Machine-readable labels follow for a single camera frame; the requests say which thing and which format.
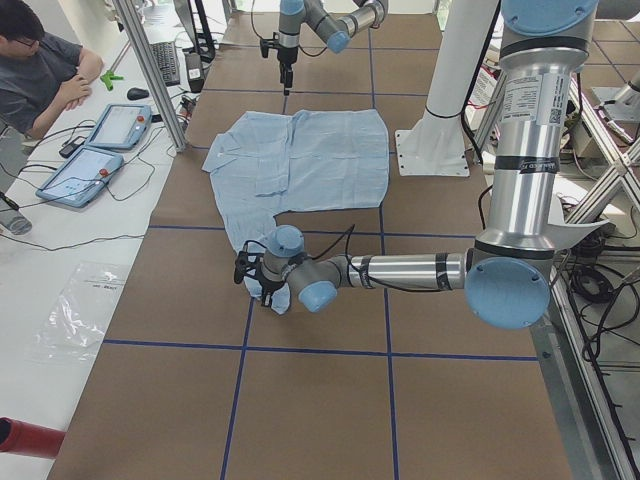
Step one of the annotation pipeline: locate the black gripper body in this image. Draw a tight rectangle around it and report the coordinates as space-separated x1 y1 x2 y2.
234 250 285 306
259 32 299 84

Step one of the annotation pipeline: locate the light blue button-up shirt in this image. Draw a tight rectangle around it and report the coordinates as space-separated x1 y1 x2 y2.
201 107 391 316

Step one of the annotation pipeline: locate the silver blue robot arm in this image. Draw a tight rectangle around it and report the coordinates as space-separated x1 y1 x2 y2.
259 0 388 96
234 1 597 329

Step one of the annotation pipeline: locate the black keyboard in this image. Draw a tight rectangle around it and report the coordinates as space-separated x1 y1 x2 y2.
150 41 180 86

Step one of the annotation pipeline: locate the black computer mouse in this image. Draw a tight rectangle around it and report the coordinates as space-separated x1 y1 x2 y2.
126 87 150 101

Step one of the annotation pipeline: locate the upper blue teach pendant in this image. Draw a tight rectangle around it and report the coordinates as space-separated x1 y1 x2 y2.
85 104 152 151

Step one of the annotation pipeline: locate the blue teach pendant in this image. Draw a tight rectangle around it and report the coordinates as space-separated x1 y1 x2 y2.
36 146 124 208
85 104 152 151

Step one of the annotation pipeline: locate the green plastic tool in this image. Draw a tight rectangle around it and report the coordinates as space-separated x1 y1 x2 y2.
100 70 124 91

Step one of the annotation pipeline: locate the clear plastic bag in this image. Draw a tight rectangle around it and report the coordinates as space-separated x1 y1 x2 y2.
27 262 131 364

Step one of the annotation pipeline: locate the lower blue teach pendant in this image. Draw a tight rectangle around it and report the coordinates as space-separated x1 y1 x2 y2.
36 146 124 208

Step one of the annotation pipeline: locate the clear water bottle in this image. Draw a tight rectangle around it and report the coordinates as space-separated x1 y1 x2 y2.
1 193 32 235

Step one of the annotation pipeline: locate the person in grey shirt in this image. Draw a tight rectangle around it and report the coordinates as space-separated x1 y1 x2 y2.
1 1 103 139

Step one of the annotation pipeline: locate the red cylinder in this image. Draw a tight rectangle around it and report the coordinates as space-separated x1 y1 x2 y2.
1 417 66 459

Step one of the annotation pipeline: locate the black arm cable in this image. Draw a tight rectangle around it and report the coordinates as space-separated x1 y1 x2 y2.
304 223 357 261

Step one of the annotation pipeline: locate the aluminium frame post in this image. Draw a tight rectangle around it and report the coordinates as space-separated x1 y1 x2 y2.
112 0 187 153

